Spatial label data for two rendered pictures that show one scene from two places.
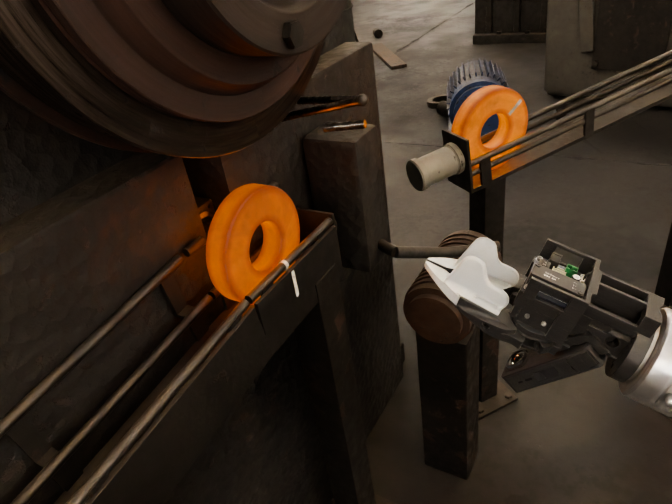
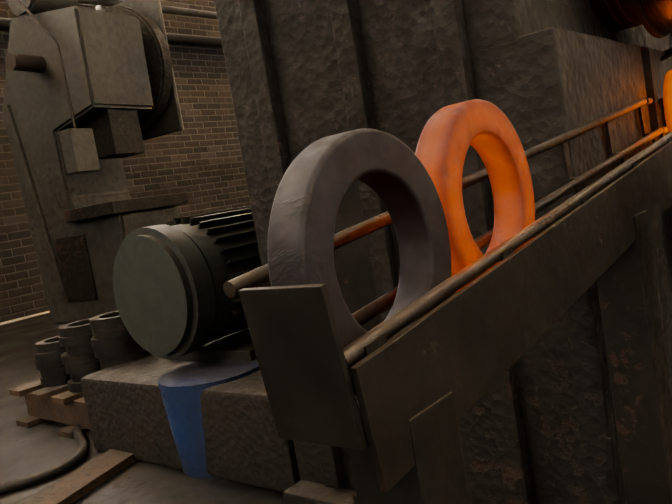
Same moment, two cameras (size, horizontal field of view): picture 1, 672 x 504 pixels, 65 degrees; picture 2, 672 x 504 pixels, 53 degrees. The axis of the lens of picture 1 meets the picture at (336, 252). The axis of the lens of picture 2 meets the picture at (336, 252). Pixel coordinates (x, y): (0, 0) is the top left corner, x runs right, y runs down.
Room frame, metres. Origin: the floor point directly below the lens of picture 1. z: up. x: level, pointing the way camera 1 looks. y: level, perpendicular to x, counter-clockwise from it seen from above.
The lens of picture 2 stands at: (-0.79, 0.69, 0.69)
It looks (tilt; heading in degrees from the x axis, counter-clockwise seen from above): 5 degrees down; 5
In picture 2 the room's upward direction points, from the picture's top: 10 degrees counter-clockwise
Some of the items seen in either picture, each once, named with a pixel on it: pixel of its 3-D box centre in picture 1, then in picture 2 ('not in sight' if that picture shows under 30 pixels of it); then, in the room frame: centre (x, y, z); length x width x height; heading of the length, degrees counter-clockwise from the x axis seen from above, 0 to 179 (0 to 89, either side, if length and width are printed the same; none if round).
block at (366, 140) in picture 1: (346, 198); not in sight; (0.79, -0.03, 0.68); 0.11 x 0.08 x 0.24; 55
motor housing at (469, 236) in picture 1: (455, 362); not in sight; (0.78, -0.21, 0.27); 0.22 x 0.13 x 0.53; 145
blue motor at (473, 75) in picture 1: (477, 97); not in sight; (2.67, -0.85, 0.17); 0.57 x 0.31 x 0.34; 165
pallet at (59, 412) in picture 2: not in sight; (191, 331); (1.87, 1.59, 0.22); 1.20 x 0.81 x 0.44; 143
